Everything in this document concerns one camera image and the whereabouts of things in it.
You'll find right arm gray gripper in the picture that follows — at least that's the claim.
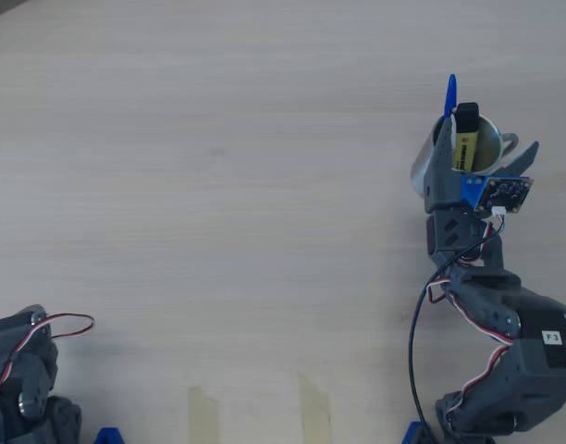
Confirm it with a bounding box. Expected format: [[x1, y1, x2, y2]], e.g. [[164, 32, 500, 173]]
[[423, 115, 541, 216]]

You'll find left arm gray gripper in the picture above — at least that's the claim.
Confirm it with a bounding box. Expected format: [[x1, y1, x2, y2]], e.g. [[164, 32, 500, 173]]
[[0, 303, 58, 385]]

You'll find blue base plate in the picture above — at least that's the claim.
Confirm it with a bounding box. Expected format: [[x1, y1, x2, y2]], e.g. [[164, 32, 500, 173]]
[[400, 420, 433, 444], [93, 427, 127, 444]]

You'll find wrist camera board blue mount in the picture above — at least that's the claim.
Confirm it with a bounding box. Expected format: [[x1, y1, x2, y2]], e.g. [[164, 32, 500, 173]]
[[461, 174, 536, 217]]

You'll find left arm tricolor servo wire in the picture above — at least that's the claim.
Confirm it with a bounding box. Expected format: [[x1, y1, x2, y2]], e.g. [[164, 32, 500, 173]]
[[0, 313, 95, 394]]

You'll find right arm tricolor servo wire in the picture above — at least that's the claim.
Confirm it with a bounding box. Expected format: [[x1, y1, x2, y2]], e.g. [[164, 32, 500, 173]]
[[424, 216, 518, 429]]

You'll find silver metal cup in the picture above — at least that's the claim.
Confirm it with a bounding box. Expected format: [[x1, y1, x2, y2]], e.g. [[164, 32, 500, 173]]
[[410, 113, 520, 198]]

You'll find blue ballpoint pen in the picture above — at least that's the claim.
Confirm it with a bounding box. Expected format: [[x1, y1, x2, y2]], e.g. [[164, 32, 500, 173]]
[[443, 73, 459, 122]]

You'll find arm tricolor servo wire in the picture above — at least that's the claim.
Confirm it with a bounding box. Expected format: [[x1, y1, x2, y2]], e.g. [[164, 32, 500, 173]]
[[0, 313, 95, 394], [424, 216, 518, 429]]

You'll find yellow highlighter pen black cap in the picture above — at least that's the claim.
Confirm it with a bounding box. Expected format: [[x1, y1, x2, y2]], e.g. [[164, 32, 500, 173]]
[[450, 102, 481, 172]]

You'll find black camera cable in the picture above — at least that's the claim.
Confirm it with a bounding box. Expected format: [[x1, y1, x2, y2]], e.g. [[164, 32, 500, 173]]
[[408, 233, 504, 444]]

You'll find beige masking tape strip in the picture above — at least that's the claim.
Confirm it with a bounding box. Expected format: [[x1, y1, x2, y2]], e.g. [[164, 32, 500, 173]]
[[188, 386, 221, 444], [297, 372, 333, 444]]

